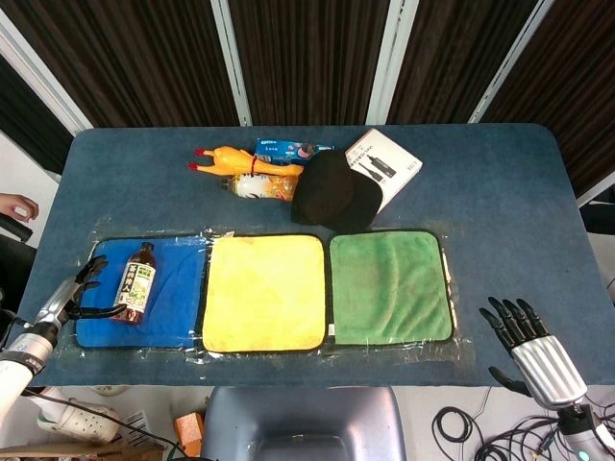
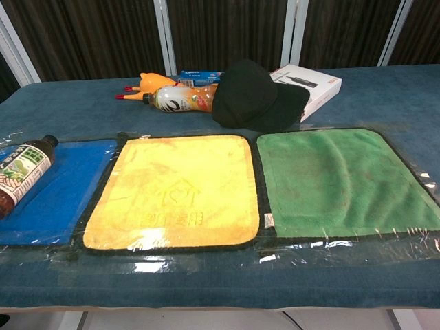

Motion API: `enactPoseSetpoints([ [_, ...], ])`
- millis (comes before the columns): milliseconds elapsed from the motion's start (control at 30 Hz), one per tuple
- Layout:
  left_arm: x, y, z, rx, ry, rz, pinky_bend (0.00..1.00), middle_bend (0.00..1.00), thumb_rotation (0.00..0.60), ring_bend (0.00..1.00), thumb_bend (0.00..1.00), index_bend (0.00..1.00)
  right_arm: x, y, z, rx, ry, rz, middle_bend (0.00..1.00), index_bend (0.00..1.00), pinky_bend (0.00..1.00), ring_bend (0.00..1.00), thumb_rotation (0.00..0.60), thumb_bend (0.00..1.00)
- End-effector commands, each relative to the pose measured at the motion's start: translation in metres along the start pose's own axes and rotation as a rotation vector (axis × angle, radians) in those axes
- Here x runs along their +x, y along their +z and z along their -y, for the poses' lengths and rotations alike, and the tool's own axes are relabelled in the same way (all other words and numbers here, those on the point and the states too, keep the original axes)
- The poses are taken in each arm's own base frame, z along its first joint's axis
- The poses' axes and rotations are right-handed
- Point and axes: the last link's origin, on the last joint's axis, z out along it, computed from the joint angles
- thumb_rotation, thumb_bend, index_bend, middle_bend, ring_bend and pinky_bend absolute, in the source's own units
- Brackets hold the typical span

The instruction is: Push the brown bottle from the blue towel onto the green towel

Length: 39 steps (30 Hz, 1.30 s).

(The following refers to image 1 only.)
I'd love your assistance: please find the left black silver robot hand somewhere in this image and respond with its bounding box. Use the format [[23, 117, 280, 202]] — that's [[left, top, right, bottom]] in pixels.
[[36, 255, 127, 332]]

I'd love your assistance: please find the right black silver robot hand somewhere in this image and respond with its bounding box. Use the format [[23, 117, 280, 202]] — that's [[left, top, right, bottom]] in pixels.
[[479, 296, 590, 410]]

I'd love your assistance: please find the brown tea bottle green label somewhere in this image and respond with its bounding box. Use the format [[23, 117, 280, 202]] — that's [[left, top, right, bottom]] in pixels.
[[109, 242, 158, 326]]

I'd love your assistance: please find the orange drink bottle white label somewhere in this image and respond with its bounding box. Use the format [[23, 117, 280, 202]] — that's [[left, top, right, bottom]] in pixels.
[[221, 172, 302, 203]]

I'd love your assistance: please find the black padded armrest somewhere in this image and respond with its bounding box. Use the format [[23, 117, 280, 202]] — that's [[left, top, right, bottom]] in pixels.
[[0, 213, 35, 242]]

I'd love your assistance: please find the person's bare hand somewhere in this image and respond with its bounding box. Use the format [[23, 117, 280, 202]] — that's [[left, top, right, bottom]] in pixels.
[[0, 192, 40, 223]]

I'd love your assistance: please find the blue microfiber cloth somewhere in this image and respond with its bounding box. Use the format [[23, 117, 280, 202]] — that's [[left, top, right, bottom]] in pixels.
[[75, 234, 209, 350]]

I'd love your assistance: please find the white perforated shoe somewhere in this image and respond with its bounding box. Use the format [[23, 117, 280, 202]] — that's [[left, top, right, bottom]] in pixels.
[[37, 387, 122, 444]]

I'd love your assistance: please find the brown cardboard piece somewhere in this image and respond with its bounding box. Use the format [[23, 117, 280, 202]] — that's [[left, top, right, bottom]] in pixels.
[[0, 440, 165, 461]]

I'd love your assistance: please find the green microfiber cloth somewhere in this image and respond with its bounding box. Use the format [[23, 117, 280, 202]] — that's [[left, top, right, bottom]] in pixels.
[[328, 230, 455, 347]]

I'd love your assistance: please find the orange foam block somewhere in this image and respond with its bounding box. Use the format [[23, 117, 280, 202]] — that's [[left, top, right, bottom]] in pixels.
[[174, 411, 206, 458]]

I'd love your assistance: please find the yellow microfiber cloth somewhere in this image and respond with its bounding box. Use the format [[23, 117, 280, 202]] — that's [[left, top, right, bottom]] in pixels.
[[201, 233, 328, 354]]

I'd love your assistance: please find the clear plastic sheet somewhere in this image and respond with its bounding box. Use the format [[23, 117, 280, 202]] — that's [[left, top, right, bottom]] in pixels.
[[56, 219, 478, 381]]

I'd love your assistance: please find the yellow rubber chicken toy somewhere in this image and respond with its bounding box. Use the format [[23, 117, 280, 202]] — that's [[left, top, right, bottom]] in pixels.
[[187, 145, 306, 181]]

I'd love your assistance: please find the grey robot torso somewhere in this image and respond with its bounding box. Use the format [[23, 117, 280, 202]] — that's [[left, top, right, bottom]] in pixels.
[[200, 385, 410, 461]]

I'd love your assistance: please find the white product box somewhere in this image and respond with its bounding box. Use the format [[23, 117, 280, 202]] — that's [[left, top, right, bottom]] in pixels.
[[344, 127, 425, 215]]

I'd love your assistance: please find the blue toothpaste box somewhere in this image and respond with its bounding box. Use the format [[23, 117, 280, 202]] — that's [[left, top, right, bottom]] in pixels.
[[254, 136, 336, 163]]

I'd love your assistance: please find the black baseball cap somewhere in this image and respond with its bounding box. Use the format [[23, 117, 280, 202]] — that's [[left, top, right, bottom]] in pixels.
[[289, 152, 383, 233]]

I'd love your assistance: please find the black cable bundle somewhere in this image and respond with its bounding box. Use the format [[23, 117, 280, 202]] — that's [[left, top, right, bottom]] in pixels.
[[430, 405, 615, 461]]

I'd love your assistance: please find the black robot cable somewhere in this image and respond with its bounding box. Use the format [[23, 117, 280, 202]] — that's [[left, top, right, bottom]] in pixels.
[[21, 387, 193, 461]]

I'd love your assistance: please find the white partition post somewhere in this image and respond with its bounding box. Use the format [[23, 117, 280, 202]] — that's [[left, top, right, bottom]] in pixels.
[[365, 0, 421, 127], [0, 8, 95, 138], [209, 0, 254, 128], [468, 0, 556, 125]]

